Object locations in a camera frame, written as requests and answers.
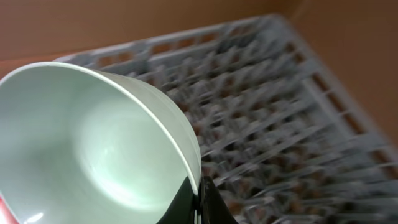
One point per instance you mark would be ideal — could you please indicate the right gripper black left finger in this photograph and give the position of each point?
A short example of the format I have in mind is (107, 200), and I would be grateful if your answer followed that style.
(182, 209)

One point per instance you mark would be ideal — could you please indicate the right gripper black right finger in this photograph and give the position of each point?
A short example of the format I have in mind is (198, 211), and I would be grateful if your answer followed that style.
(212, 206)

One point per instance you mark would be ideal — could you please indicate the green bowl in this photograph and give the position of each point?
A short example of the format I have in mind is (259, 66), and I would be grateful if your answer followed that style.
(84, 146)

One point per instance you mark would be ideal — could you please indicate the grey-blue dishwasher rack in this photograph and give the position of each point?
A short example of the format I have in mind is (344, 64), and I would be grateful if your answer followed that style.
(280, 139)

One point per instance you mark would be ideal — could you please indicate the red plastic tray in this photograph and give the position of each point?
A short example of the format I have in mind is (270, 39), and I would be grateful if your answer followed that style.
(6, 216)

